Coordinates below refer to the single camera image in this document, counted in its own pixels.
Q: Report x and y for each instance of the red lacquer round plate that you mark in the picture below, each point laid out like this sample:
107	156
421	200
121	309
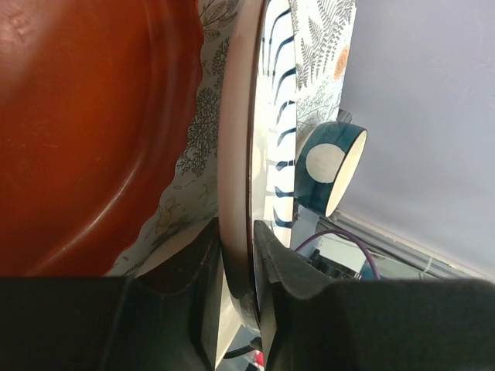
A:
96	100

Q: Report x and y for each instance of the small beige saucer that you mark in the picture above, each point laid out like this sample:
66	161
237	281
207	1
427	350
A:
325	164

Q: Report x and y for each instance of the floral patterned table mat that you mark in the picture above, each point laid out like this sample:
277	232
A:
323	31

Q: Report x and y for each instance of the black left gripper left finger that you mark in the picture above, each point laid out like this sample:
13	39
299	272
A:
164	319

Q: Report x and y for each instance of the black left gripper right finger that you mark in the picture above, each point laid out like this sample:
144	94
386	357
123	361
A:
309	321

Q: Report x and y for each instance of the aluminium frame rail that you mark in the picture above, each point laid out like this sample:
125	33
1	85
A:
425	262

